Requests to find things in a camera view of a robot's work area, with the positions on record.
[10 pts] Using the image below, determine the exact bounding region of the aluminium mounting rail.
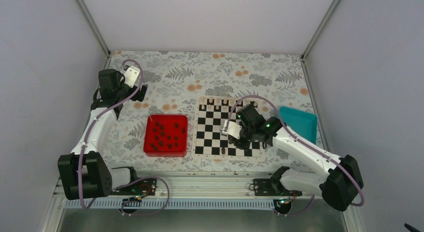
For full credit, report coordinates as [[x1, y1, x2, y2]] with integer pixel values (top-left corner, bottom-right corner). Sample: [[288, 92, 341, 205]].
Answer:
[[52, 172, 353, 209]]

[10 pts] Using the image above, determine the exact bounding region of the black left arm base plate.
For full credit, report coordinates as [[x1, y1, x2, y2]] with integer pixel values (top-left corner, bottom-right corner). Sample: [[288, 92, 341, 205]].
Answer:
[[111, 178, 157, 196]]

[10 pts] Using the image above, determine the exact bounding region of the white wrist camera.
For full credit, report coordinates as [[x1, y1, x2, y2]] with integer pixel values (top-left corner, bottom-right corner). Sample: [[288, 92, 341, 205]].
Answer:
[[220, 120, 242, 139], [123, 66, 141, 88]]

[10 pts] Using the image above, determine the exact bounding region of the floral patterned table mat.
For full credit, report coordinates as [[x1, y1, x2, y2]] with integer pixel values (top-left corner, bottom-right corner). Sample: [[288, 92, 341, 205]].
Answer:
[[102, 51, 313, 172]]

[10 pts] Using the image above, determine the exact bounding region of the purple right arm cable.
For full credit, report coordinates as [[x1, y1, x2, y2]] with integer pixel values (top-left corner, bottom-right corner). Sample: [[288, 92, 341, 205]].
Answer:
[[227, 95, 366, 207]]

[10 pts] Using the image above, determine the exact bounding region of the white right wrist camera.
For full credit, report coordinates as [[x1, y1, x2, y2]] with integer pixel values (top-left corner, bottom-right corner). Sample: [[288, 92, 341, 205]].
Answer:
[[220, 120, 242, 139]]

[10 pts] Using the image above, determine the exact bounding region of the black and white chessboard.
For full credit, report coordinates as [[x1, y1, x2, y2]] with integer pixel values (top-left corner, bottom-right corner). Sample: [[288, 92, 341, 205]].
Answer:
[[192, 103, 265, 162]]

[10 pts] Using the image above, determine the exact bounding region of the light wooden chess pieces row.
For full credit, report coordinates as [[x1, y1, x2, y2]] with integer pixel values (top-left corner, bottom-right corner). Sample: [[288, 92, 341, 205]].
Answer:
[[196, 96, 261, 113]]

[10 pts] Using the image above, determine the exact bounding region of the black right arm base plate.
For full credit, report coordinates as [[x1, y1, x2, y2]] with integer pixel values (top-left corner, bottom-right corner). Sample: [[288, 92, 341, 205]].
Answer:
[[248, 178, 303, 196]]

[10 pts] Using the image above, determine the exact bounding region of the red plastic tray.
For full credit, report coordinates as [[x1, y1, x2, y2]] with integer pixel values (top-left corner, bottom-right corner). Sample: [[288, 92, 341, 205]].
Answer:
[[143, 114, 188, 158]]

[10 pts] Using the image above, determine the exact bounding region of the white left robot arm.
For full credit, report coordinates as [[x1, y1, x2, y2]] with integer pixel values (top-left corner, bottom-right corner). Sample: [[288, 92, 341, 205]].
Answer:
[[57, 66, 147, 200]]

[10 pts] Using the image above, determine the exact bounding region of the teal plastic tray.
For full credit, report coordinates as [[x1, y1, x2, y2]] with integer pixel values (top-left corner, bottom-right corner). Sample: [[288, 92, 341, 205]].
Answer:
[[279, 106, 318, 144]]

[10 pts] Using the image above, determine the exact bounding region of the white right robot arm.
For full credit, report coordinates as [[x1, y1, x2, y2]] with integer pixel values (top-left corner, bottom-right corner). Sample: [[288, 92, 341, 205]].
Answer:
[[220, 104, 365, 211]]

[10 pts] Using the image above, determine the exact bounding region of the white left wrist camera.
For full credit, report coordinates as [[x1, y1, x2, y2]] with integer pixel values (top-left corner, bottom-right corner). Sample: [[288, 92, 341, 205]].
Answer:
[[123, 66, 141, 88]]

